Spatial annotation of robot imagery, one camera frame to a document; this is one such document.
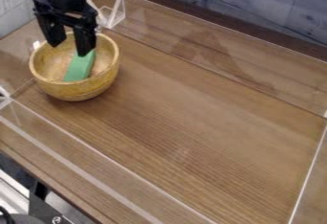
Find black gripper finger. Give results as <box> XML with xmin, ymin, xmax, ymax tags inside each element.
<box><xmin>74</xmin><ymin>25</ymin><xmax>96</xmax><ymax>56</ymax></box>
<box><xmin>36</xmin><ymin>12</ymin><xmax>67</xmax><ymax>47</ymax></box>

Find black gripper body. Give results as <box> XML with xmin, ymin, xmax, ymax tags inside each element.
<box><xmin>32</xmin><ymin>0</ymin><xmax>98</xmax><ymax>28</ymax></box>

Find green stick block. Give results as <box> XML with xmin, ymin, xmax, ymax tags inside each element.
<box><xmin>64</xmin><ymin>50</ymin><xmax>96</xmax><ymax>81</ymax></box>

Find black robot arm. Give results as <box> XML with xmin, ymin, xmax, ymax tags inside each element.
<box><xmin>32</xmin><ymin>0</ymin><xmax>99</xmax><ymax>56</ymax></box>

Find wooden bowl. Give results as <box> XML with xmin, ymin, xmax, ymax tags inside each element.
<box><xmin>28</xmin><ymin>32</ymin><xmax>122</xmax><ymax>101</ymax></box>

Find clear acrylic corner bracket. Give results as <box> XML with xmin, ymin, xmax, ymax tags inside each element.
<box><xmin>87</xmin><ymin>0</ymin><xmax>126</xmax><ymax>29</ymax></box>

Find clear acrylic left bracket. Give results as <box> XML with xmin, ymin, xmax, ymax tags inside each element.
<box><xmin>0</xmin><ymin>85</ymin><xmax>12</xmax><ymax>110</ymax></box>

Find black table leg frame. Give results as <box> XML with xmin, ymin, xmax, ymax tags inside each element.
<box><xmin>28</xmin><ymin>182</ymin><xmax>74</xmax><ymax>224</ymax></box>

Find black cable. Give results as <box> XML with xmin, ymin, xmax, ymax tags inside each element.
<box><xmin>0</xmin><ymin>205</ymin><xmax>16</xmax><ymax>224</ymax></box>

